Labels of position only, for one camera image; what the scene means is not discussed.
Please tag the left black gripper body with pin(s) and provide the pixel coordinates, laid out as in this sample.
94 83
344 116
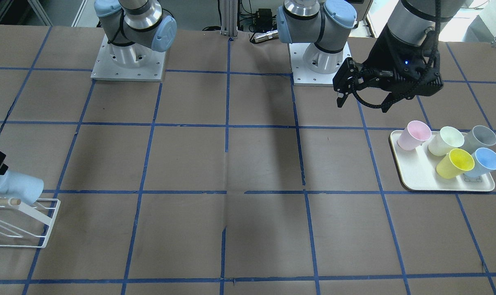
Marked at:
383 52

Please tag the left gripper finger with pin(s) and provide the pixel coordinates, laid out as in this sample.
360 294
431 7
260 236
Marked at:
341 98
391 99

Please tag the light blue ikea cup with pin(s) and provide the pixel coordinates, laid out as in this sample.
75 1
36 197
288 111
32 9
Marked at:
21 186

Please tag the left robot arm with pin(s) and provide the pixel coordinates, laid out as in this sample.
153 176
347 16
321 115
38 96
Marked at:
326 26

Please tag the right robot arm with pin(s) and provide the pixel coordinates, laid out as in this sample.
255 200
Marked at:
55 79

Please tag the pink ikea cup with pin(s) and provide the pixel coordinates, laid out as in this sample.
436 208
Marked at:
414 135

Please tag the light green ikea cup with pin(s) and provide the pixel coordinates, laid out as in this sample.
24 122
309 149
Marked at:
445 140

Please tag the yellow ikea cup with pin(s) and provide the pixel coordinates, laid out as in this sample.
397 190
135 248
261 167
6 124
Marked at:
455 163

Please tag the grey blue ikea cup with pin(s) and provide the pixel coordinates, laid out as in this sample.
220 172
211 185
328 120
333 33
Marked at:
478 137

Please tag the cream plastic tray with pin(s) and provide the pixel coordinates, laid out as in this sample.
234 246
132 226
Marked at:
417 171

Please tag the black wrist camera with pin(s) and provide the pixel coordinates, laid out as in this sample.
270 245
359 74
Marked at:
408 69

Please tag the white wire cup rack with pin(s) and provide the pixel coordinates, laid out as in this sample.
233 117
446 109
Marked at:
27 226

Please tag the aluminium frame post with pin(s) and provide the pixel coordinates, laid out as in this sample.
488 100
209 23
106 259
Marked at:
229 12

